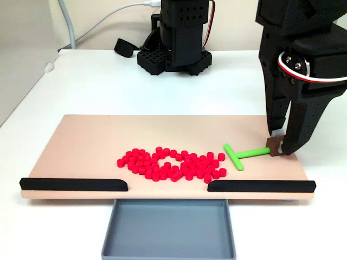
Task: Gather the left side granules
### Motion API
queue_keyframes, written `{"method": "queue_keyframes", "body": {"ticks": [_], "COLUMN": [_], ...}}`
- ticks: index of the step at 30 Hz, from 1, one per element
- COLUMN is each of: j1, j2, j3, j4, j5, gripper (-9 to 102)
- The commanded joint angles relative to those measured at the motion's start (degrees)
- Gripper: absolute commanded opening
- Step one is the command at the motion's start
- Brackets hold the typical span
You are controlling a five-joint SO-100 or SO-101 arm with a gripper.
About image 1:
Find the green T-shaped pusher tool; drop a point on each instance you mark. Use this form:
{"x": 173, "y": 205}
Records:
{"x": 252, "y": 152}

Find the red cylindrical granule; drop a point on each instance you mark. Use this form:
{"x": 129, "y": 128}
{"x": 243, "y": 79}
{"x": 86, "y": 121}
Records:
{"x": 167, "y": 164}
{"x": 207, "y": 178}
{"x": 221, "y": 156}
{"x": 223, "y": 172}
{"x": 173, "y": 153}
{"x": 176, "y": 176}
{"x": 159, "y": 149}
{"x": 166, "y": 151}
{"x": 215, "y": 174}
{"x": 155, "y": 176}
{"x": 135, "y": 150}
{"x": 120, "y": 162}

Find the grey plastic tray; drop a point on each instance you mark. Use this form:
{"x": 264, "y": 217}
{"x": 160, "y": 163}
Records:
{"x": 168, "y": 230}

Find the peach flat board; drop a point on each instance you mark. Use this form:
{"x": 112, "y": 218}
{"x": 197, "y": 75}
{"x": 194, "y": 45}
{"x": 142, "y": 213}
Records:
{"x": 81, "y": 151}

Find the small white panel foot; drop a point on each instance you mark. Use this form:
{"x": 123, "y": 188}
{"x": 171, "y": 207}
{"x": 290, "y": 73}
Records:
{"x": 49, "y": 67}

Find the grey side panel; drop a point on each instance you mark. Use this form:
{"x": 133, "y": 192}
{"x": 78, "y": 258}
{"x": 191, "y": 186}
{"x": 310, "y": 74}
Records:
{"x": 24, "y": 54}

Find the black edge rail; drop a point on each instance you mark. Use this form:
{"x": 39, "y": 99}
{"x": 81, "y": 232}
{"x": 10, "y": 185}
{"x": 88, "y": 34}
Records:
{"x": 70, "y": 184}
{"x": 260, "y": 186}

